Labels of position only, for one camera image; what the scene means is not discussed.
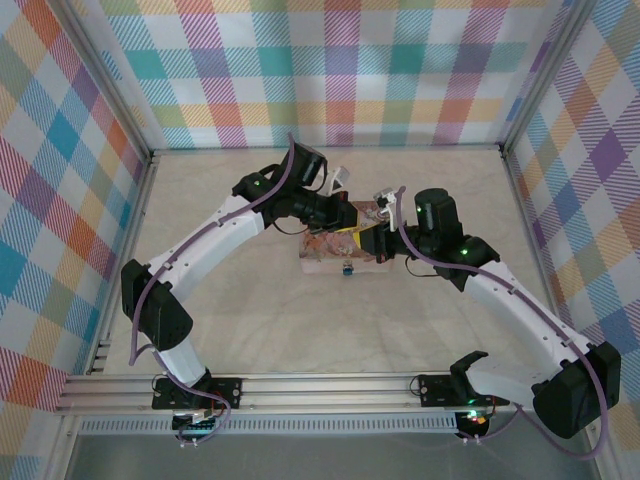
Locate pink decorated tin box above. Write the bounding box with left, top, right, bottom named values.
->
left=297, top=198, right=390, bottom=275

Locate right controller circuit board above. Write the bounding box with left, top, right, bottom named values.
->
left=453, top=408, right=494, bottom=439

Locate controller circuit board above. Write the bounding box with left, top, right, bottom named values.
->
left=171, top=408, right=224, bottom=442
left=453, top=408, right=494, bottom=439

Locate left controller circuit board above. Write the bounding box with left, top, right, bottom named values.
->
left=171, top=408, right=224, bottom=442

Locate aluminium side rail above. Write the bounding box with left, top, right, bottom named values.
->
left=85, top=150, right=157, bottom=377
left=498, top=148, right=575, bottom=372

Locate thin aluminium rear rail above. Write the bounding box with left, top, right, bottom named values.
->
left=149, top=143, right=506, bottom=154

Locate long aluminium base rail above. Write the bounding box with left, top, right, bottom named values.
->
left=55, top=372, right=609, bottom=416

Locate black right mount plate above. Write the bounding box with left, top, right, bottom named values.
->
left=418, top=372, right=511, bottom=407

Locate black mount plate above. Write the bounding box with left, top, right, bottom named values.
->
left=151, top=377, right=245, bottom=410
left=418, top=372, right=511, bottom=407

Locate aluminium frame post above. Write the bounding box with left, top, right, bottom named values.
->
left=58, top=0, right=155, bottom=157
left=499, top=0, right=591, bottom=154

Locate grey slotted cable duct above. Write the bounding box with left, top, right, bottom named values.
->
left=78, top=417, right=460, bottom=436

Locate black left mount plate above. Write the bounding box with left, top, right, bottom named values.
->
left=151, top=377, right=245, bottom=410

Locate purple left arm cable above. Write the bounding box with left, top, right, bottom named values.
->
left=128, top=132, right=301, bottom=446

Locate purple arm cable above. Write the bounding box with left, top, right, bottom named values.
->
left=397, top=187, right=614, bottom=461
left=128, top=132, right=301, bottom=446

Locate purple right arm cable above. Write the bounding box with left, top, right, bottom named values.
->
left=397, top=187, right=614, bottom=461

